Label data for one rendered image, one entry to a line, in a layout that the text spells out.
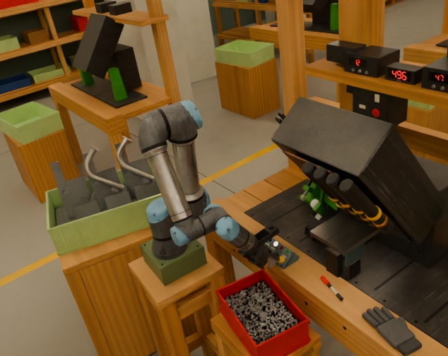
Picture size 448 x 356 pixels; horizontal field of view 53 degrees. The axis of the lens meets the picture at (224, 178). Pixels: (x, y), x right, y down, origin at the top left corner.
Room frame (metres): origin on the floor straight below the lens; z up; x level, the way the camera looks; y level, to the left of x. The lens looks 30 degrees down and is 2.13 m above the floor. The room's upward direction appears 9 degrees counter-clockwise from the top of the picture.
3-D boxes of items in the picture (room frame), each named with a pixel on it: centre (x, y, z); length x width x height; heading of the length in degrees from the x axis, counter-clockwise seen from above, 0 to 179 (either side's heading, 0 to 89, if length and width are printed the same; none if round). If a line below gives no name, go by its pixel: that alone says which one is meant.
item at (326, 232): (1.30, -0.48, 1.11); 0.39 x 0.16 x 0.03; 120
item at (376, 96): (1.62, -0.65, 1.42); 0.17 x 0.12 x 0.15; 30
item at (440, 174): (1.40, -0.70, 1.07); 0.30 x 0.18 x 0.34; 30
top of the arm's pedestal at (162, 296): (1.54, 0.28, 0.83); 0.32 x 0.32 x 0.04; 29
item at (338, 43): (1.78, -0.57, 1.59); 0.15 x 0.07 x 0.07; 30
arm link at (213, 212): (1.35, 0.06, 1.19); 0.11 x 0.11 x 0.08; 25
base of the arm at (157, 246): (1.54, 0.28, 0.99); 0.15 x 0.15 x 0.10
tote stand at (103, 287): (2.07, 0.61, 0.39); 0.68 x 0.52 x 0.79; 110
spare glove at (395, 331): (0.98, -0.46, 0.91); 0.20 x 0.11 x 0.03; 19
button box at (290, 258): (1.43, -0.17, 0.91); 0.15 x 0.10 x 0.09; 30
